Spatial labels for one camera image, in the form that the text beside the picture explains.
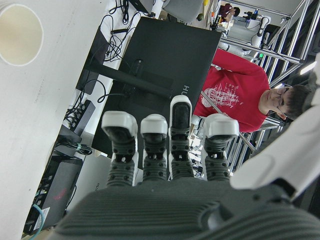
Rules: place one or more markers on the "aluminium profile frame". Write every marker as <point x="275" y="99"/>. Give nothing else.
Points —
<point x="275" y="53"/>

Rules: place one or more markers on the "white paper cup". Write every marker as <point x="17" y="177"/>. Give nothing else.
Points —
<point x="18" y="35"/>

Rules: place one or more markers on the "person in red shirt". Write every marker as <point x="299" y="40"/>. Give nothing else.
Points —
<point x="232" y="75"/>

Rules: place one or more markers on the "black power strip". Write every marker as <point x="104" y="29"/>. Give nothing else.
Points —
<point x="83" y="117"/>

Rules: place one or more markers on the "grey office chair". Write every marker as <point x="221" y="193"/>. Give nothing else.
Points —
<point x="182" y="10"/>

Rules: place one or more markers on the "black computer monitor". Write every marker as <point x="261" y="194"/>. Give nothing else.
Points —
<point x="165" y="50"/>

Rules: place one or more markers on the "white humanoid robot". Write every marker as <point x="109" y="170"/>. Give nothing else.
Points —
<point x="261" y="30"/>

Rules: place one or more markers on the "person in dark red top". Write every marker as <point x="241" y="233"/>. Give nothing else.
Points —
<point x="226" y="10"/>

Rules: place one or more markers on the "right robot hand grey white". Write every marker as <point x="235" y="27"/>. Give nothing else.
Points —
<point x="162" y="207"/>

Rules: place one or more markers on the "black computer tower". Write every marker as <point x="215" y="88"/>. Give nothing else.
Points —
<point x="60" y="190"/>

